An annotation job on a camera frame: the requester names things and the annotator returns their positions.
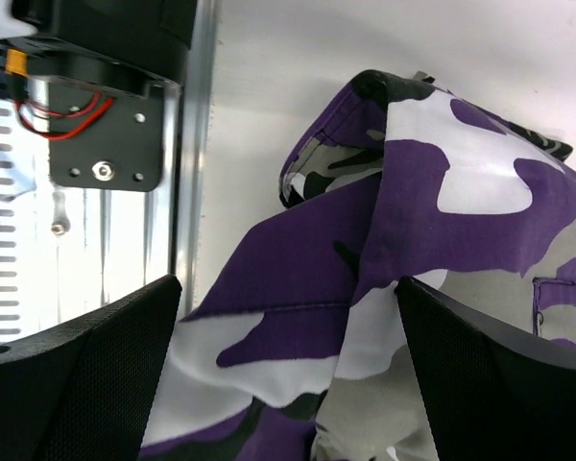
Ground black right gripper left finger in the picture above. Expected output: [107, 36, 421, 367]
[0, 275, 181, 460]

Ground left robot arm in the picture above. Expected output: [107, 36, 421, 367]
[8, 0, 197, 99]

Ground slotted cable duct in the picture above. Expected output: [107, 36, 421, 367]
[0, 100, 35, 343]

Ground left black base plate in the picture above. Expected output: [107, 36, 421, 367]
[49, 86, 170, 192]

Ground purple camouflage trousers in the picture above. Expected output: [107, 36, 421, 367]
[140, 70, 576, 460]

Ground front aluminium rail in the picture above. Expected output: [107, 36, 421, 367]
[22, 1, 220, 332]

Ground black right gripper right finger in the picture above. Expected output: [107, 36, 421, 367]
[396, 277, 576, 460]

